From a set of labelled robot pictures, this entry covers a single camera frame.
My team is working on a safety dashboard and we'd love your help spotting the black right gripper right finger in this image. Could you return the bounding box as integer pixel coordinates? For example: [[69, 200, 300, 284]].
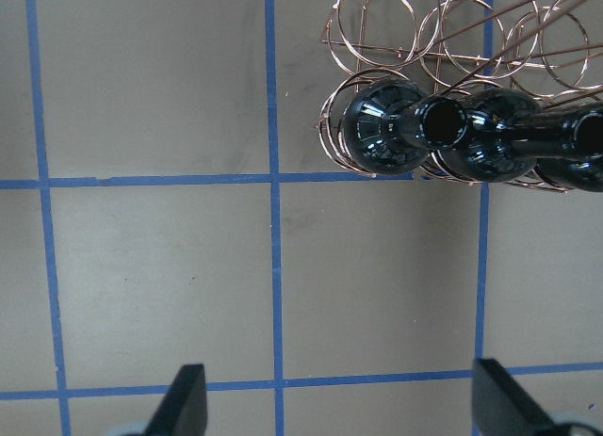
[[471, 359, 557, 436]]

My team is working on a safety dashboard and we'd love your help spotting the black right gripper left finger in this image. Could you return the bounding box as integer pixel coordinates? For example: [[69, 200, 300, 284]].
[[143, 363, 208, 436]]

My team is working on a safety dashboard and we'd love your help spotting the black wine bottle slot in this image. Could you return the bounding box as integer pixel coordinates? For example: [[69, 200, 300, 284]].
[[340, 79, 468, 175], [536, 158, 602, 192]]

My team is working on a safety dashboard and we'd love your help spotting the copper wire wine basket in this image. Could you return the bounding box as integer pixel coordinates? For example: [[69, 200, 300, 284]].
[[318, 0, 602, 193]]

